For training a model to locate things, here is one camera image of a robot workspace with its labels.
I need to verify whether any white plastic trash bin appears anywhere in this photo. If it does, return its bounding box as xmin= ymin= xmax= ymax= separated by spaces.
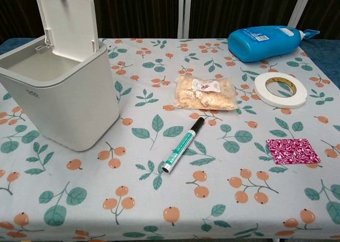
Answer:
xmin=0 ymin=0 xmax=120 ymax=152

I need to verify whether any floral patterned tablecloth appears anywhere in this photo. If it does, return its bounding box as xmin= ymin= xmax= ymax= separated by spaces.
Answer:
xmin=0 ymin=37 xmax=340 ymax=242

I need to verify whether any green and black marker pen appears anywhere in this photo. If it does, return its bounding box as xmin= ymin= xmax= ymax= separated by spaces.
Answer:
xmin=161 ymin=116 xmax=205 ymax=174

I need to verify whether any clear bag of snacks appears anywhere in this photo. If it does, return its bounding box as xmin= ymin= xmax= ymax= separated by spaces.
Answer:
xmin=174 ymin=75 xmax=239 ymax=111

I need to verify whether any white double-sided tape roll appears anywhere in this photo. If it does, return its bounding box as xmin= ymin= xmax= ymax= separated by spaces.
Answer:
xmin=254 ymin=72 xmax=308 ymax=110

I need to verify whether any blue detergent bottle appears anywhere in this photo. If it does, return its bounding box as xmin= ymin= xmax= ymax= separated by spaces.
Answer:
xmin=228 ymin=25 xmax=321 ymax=63

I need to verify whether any magenta patterned square card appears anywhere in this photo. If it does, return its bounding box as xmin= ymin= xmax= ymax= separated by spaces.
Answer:
xmin=266 ymin=138 xmax=321 ymax=165

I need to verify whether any dark folding screen with white frame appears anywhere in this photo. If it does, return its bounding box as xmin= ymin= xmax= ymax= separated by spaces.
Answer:
xmin=0 ymin=0 xmax=340 ymax=46

